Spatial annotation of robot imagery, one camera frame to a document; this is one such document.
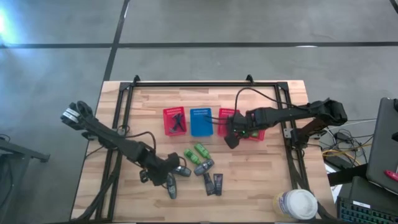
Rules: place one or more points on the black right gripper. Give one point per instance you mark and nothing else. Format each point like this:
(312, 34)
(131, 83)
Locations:
(239, 122)

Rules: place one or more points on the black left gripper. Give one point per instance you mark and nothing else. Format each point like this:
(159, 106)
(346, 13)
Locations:
(159, 171)

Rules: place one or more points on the green travel bottle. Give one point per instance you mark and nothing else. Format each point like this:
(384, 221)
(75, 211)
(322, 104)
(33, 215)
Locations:
(192, 156)
(202, 151)

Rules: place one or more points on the black toiletry tube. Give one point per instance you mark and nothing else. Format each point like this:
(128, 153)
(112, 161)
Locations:
(209, 184)
(218, 184)

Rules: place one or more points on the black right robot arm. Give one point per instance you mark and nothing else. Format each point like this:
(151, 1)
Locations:
(280, 114)

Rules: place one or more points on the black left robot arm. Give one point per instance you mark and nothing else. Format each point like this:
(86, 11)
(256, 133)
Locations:
(102, 130)

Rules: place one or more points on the red plastic basket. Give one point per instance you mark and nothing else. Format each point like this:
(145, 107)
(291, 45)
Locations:
(223, 113)
(169, 111)
(260, 137)

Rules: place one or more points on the blue plastic basket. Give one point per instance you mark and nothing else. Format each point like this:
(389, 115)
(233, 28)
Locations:
(201, 124)

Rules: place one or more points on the white-lidded wipes canister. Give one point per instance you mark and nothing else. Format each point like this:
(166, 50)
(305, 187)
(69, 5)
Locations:
(295, 203)

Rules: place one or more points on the black floor stand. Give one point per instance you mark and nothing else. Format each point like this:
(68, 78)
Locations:
(18, 151)

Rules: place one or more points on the black mesh computer case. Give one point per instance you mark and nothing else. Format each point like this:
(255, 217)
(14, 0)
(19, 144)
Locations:
(367, 200)

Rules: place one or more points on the grey laptop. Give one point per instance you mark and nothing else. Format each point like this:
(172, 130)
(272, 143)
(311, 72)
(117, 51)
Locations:
(382, 146)

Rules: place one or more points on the black aluminium table frame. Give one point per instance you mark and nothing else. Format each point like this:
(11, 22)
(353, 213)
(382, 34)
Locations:
(202, 84)

